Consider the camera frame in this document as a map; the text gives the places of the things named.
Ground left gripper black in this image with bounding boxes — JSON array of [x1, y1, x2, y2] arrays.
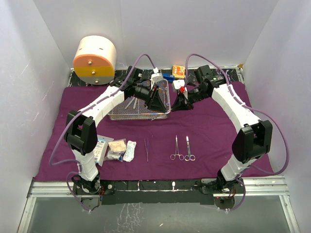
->
[[134, 84, 166, 114]]

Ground wire mesh metal tray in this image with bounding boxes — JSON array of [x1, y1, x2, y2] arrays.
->
[[108, 79, 171, 120]]

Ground purple cloth wrap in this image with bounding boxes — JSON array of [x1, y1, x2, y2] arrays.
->
[[35, 86, 236, 182]]

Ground thin metal tweezers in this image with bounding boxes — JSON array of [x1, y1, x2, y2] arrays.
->
[[144, 138, 149, 162]]

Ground metal surgical scissors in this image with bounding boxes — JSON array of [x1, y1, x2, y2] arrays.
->
[[184, 136, 196, 161]]

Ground beige bandage roll packet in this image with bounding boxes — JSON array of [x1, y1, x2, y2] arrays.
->
[[108, 139, 127, 152]]

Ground white gauze packet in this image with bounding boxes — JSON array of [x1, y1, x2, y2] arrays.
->
[[93, 135, 114, 166]]

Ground small blue white packet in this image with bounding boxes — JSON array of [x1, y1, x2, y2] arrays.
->
[[104, 150, 125, 162]]

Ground round white drawer box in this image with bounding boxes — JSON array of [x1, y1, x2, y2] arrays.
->
[[73, 35, 117, 85]]

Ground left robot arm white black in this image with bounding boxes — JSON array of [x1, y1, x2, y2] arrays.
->
[[64, 67, 166, 194]]

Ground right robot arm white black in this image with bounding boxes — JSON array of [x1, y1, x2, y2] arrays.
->
[[172, 65, 273, 193]]

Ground blue black stapler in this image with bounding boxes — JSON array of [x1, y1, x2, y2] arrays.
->
[[163, 73, 175, 83]]

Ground orange small box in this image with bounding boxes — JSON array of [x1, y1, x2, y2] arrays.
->
[[172, 65, 185, 79]]

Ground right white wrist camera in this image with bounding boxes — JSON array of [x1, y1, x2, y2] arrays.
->
[[172, 79, 187, 94]]

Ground black base frame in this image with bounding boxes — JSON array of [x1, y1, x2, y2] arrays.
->
[[73, 179, 243, 207]]

